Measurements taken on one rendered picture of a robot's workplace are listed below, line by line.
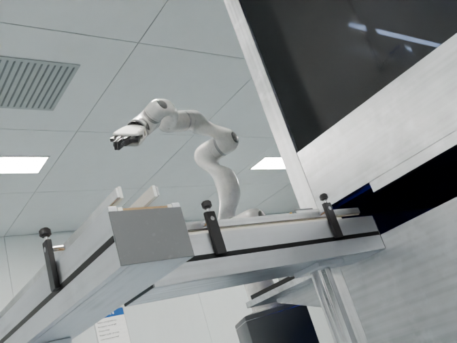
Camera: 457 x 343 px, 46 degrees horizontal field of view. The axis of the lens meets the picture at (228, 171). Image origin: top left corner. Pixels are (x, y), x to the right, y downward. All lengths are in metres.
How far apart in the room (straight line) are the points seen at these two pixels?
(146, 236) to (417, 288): 0.80
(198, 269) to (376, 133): 0.64
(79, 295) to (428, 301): 0.84
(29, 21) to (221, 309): 5.29
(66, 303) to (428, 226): 0.84
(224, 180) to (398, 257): 1.10
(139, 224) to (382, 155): 0.80
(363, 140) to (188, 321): 6.20
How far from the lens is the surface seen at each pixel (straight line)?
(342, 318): 1.31
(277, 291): 1.78
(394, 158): 1.43
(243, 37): 1.87
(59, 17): 3.60
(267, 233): 1.19
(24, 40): 3.74
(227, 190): 2.33
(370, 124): 1.47
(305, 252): 1.24
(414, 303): 1.44
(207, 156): 2.42
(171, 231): 0.84
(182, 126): 2.28
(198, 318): 7.60
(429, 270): 1.40
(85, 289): 0.91
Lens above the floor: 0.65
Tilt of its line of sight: 20 degrees up
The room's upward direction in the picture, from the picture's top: 18 degrees counter-clockwise
